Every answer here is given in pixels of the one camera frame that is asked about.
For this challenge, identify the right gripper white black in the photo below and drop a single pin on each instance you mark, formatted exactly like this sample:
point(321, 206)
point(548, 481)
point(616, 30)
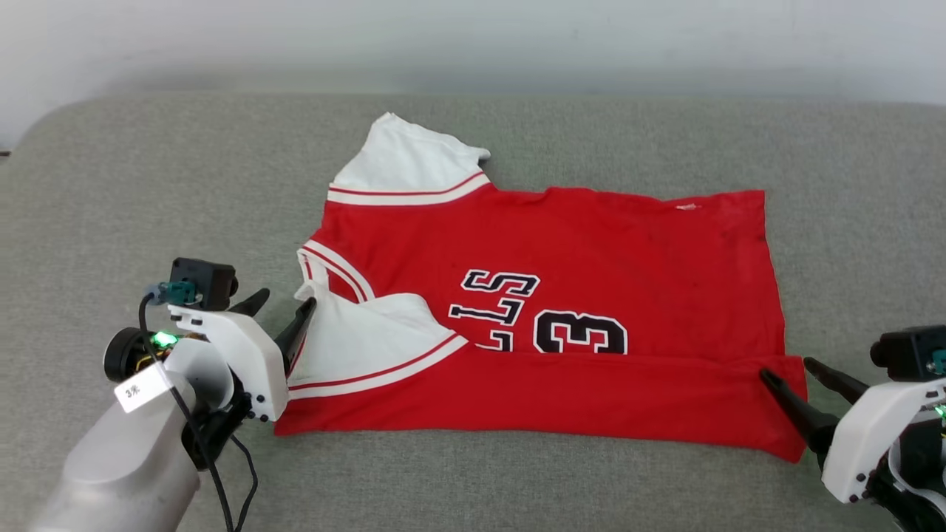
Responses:
point(865, 443)

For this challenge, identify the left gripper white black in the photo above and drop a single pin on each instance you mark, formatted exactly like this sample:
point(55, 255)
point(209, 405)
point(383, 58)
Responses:
point(255, 362)

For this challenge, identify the red and white basketball jersey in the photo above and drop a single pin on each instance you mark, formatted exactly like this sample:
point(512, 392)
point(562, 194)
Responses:
point(591, 236)

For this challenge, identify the right arm white grey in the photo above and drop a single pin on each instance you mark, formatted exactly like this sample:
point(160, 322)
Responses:
point(920, 473)

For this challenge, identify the left arm white grey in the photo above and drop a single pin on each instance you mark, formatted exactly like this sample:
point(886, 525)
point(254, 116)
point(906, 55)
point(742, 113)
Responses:
point(126, 465)

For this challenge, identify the grey fabric sofa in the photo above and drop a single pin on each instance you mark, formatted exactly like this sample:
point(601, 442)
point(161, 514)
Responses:
point(148, 185)

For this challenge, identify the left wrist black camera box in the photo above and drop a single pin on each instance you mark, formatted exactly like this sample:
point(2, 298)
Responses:
point(203, 281)

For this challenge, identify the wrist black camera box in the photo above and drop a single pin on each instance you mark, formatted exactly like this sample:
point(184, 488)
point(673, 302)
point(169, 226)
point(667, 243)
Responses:
point(905, 353)
point(203, 281)

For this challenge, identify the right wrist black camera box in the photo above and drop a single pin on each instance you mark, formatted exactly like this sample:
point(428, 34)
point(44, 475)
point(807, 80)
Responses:
point(905, 353)

